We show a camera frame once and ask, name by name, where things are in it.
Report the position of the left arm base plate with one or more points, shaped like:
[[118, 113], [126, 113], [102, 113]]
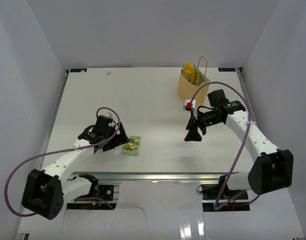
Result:
[[104, 200]]

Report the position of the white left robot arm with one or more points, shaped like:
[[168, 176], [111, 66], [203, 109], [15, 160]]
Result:
[[48, 189]]

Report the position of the aluminium table front rail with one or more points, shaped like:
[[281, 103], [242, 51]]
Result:
[[154, 176]]

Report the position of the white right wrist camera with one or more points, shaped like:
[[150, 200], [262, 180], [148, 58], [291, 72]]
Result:
[[189, 105]]

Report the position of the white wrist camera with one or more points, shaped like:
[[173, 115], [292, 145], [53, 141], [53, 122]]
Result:
[[108, 116], [189, 105]]

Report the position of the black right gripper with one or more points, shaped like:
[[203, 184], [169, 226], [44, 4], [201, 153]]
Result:
[[193, 134]]

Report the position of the green candy packet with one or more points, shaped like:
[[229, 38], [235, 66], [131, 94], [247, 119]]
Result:
[[132, 147]]

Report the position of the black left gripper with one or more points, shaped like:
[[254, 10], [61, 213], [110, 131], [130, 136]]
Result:
[[120, 139]]

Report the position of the light green sachet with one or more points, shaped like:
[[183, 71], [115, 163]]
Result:
[[198, 80]]

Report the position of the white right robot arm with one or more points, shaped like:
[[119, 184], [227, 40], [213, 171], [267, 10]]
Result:
[[272, 169]]

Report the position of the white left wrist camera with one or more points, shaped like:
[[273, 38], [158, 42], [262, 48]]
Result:
[[108, 116]]

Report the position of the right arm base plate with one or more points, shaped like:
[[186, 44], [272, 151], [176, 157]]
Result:
[[209, 193]]

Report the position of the yellow M&M packet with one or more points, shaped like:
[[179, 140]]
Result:
[[191, 68], [185, 73]]

